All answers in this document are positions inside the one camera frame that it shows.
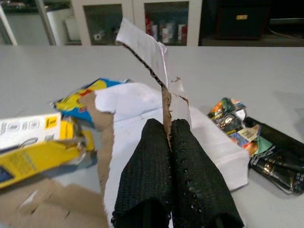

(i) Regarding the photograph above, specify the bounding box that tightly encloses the yellow cardboard box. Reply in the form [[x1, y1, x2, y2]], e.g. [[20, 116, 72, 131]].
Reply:
[[0, 112, 98, 190]]

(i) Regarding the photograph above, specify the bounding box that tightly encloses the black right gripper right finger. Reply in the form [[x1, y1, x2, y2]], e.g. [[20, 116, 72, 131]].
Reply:
[[170, 118, 245, 228]]

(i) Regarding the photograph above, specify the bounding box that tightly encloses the dark low cabinet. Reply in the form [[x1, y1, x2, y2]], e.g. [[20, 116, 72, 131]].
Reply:
[[199, 0, 304, 47]]

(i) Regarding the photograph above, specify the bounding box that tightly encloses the grey metal pole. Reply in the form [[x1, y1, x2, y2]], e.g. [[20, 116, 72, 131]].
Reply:
[[35, 0, 57, 46]]

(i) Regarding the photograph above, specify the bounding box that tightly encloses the grey table with black legs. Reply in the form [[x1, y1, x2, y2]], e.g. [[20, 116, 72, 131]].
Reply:
[[0, 45, 304, 228]]

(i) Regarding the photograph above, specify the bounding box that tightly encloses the white plastic container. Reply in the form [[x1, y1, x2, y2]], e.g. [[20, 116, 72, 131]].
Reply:
[[46, 9, 81, 45]]

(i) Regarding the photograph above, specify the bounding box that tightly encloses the white glass door cabinet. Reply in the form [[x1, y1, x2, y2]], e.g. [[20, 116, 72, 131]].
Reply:
[[71, 0, 202, 47]]

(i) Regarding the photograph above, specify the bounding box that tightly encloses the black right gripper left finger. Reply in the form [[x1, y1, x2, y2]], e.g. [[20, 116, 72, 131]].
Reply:
[[111, 118, 173, 228]]

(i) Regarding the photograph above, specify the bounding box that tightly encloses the torn white cardboard box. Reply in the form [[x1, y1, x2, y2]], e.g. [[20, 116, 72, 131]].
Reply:
[[0, 18, 250, 228]]

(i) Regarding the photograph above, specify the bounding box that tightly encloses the crumpled black green wrapper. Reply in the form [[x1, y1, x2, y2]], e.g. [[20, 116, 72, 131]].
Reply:
[[206, 97, 304, 195]]

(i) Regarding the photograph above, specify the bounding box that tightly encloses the blue package with red figure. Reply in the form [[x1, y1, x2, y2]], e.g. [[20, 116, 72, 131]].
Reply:
[[52, 77, 131, 119]]

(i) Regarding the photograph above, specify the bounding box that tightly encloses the brown box with gold label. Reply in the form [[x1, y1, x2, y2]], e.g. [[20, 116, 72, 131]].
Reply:
[[216, 4, 271, 40]]

